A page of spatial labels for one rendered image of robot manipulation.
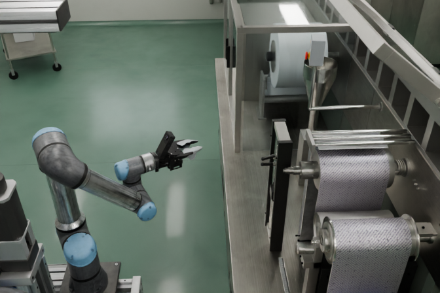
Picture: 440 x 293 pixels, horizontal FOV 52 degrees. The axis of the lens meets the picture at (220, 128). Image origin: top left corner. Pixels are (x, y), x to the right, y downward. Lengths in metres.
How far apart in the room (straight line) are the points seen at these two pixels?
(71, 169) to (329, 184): 0.86
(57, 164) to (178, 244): 1.74
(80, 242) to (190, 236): 1.50
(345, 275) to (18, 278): 0.99
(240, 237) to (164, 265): 1.18
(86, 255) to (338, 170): 0.96
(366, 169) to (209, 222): 1.88
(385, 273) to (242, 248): 0.61
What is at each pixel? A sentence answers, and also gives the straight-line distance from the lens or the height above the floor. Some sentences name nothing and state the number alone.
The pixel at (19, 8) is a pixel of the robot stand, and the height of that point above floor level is 2.03.
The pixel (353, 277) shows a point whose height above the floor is 1.14.
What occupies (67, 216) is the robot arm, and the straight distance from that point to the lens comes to 1.83.
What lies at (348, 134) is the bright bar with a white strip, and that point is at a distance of 1.65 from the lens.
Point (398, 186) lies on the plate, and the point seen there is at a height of 1.23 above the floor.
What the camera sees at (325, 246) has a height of 1.26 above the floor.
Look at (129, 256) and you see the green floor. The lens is 3.13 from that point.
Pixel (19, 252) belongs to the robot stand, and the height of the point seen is 1.33.
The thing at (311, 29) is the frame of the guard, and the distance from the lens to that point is 2.13.
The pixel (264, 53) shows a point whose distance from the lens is 2.15.
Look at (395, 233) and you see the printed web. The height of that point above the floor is 1.30.
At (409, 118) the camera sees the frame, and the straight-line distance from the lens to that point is 1.71.
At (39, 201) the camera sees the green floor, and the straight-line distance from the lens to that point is 3.72.
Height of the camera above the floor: 2.32
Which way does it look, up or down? 33 degrees down
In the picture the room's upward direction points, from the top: straight up
